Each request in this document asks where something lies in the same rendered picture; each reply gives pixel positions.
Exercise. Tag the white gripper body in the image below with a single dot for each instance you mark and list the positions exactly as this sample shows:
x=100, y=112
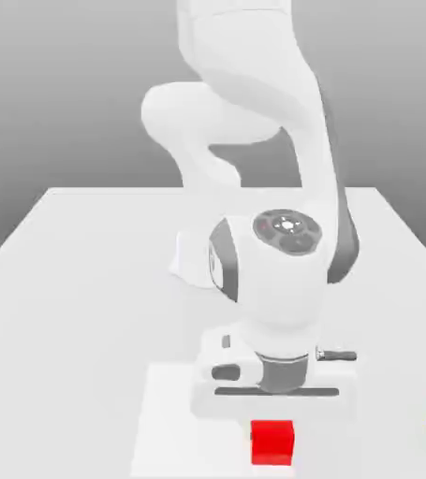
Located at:
x=272, y=406

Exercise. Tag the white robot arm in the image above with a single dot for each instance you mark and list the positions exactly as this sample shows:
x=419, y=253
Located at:
x=272, y=269

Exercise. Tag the small red cube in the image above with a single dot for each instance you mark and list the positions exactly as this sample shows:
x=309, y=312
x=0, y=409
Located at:
x=271, y=443

